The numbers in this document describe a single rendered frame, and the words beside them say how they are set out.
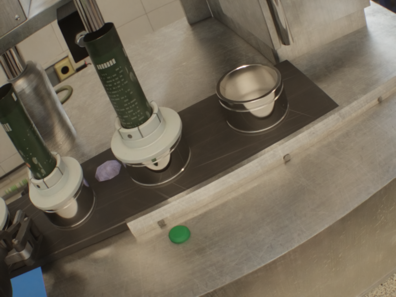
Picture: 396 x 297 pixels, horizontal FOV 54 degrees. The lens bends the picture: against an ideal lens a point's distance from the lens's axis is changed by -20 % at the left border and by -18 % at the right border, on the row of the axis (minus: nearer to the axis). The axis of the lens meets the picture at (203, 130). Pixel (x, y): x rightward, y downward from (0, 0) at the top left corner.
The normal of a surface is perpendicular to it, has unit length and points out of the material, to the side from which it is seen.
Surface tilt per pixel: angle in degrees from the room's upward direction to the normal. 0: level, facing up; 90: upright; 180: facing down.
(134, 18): 90
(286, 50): 90
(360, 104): 45
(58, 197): 0
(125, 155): 0
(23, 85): 65
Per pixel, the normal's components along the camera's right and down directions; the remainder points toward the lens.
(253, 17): -0.89, 0.45
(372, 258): 0.36, 0.51
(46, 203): -0.30, -0.73
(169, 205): 0.04, -0.15
